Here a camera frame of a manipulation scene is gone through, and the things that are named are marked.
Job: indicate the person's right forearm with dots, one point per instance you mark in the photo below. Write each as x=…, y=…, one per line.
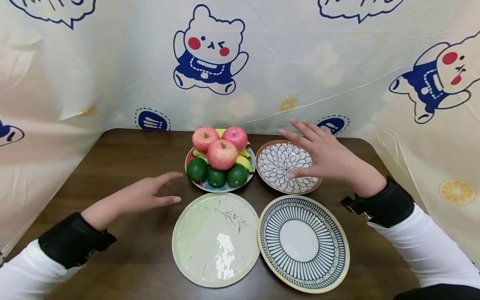
x=431, y=250

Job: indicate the blue striped plate yellow rim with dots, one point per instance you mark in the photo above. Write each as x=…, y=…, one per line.
x=303, y=243

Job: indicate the person's right index finger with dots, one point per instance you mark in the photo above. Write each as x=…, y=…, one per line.
x=294, y=136

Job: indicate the person's body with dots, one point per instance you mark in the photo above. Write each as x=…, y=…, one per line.
x=438, y=293

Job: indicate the red apple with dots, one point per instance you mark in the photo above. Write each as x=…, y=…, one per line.
x=205, y=138
x=235, y=137
x=222, y=155

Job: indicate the black wrist band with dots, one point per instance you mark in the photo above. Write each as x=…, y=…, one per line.
x=71, y=239
x=386, y=204

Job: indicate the pale green plate with twig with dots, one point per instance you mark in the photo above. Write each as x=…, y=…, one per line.
x=215, y=241

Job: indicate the yellow banana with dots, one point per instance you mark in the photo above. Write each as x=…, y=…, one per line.
x=245, y=163
x=220, y=132
x=200, y=155

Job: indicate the person's right middle finger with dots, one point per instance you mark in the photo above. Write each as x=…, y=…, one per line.
x=302, y=127

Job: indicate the person's left hand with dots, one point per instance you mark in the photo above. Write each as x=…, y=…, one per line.
x=137, y=196

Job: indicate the flower pattern plate brown rim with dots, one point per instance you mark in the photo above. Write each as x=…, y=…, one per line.
x=279, y=162

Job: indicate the person's left fingers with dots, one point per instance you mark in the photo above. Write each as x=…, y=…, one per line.
x=167, y=179

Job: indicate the person's right fingers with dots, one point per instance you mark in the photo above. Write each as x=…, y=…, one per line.
x=322, y=129

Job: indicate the green lime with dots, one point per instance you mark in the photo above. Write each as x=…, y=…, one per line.
x=237, y=175
x=216, y=177
x=196, y=169

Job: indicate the person's right hand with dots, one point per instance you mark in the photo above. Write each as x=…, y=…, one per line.
x=332, y=160

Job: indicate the person's left forearm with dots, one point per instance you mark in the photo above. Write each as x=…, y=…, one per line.
x=26, y=271

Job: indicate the person's right thumb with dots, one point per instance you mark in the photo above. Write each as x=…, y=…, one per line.
x=300, y=173

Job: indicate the colourful fruit plate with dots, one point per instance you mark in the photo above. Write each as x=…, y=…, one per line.
x=225, y=188

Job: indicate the person's left thumb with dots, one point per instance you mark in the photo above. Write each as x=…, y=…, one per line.
x=168, y=200

